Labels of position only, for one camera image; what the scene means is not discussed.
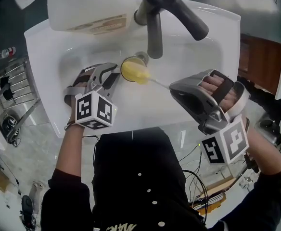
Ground person's black clothing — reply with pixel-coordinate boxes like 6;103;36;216
40;126;281;231

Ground white ceramic sink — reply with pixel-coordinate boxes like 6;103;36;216
24;0;242;140

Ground black round device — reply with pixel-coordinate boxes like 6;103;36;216
259;119;281;140

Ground black faucet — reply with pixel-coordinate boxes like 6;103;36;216
133;0;210;60

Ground brown wooden cabinet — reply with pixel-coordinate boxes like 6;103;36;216
237;33;281;96

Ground thin wrist bracelet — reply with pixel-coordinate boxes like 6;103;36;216
64;120;77;131

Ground yellow sponge brush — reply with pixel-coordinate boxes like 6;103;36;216
121;59;172;91

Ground white plastic jug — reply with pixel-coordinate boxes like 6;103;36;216
46;0;137;36

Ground person's left hand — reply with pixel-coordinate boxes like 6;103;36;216
73;74;91;88

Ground black cables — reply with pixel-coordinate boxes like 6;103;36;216
178;143;210;224

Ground person's right forearm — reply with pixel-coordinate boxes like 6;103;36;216
241;114;281;176

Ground black cloth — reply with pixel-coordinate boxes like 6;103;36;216
0;76;15;101

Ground red and white bottle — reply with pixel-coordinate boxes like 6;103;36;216
0;46;17;60

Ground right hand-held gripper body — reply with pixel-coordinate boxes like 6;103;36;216
197;69;251;165

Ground clear glass cup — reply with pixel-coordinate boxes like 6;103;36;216
120;56;148;83

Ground person's left forearm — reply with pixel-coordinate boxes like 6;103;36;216
55;93;99;178

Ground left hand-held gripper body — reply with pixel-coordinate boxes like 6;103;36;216
64;65;119;130

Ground metal wire rack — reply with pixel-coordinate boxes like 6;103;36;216
0;56;41;144

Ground person's right hand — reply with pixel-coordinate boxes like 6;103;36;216
201;75;238;111

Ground cardboard box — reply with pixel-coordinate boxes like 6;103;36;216
188;176;238;212

